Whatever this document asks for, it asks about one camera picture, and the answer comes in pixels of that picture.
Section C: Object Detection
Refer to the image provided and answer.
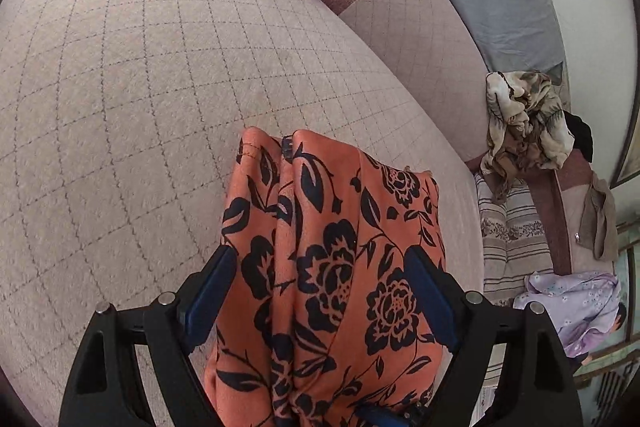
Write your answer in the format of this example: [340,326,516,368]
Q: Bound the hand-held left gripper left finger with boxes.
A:
[57,246,238,427]

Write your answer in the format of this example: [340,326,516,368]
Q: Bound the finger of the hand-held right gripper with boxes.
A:
[357,404,426,426]

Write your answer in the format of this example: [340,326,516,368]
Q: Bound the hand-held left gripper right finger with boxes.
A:
[404,246,583,427]

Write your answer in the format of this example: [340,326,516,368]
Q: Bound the orange floral garment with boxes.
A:
[202,127,453,427]

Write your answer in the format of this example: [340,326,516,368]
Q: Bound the white printed paper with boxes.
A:
[475,384,497,423]

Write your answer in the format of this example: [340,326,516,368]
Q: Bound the striped cushion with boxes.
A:
[472,172,558,308]

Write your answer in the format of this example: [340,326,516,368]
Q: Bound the lilac floral garment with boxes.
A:
[514,271,623,358]

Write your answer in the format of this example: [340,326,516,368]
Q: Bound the brown cloth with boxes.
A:
[577,172,620,263]

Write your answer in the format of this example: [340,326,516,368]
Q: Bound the wooden rack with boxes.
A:
[572,337,640,413]

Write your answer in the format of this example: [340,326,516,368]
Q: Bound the beige patterned cloth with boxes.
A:
[480,70,576,206]

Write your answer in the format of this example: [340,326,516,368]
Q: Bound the small black garment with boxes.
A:
[564,111,594,164]

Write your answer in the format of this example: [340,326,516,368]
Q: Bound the dark framed picture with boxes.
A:
[612,107,640,188]

